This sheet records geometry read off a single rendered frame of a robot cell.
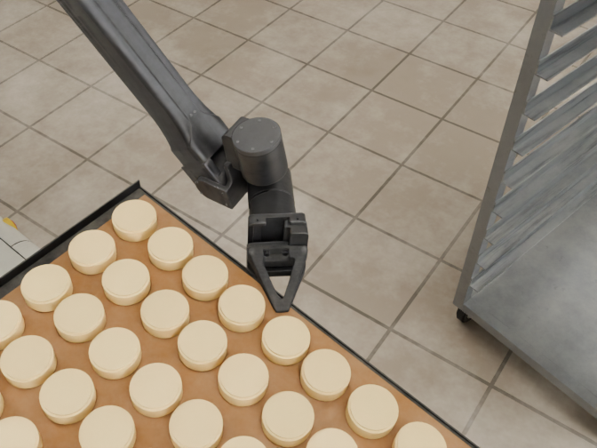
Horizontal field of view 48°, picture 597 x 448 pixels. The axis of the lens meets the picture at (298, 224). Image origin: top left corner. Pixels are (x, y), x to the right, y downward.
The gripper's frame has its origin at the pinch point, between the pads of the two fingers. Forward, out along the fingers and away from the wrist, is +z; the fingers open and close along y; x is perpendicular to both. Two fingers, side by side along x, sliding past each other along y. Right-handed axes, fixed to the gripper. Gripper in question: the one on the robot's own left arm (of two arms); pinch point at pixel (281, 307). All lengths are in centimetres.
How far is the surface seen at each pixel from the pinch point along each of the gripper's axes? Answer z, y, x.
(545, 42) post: -54, 5, -50
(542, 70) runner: -54, 11, -52
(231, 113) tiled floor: -150, 106, 1
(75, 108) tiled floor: -158, 110, 58
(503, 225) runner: -54, 56, -59
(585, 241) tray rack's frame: -66, 80, -95
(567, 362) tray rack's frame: -30, 79, -75
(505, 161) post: -52, 32, -52
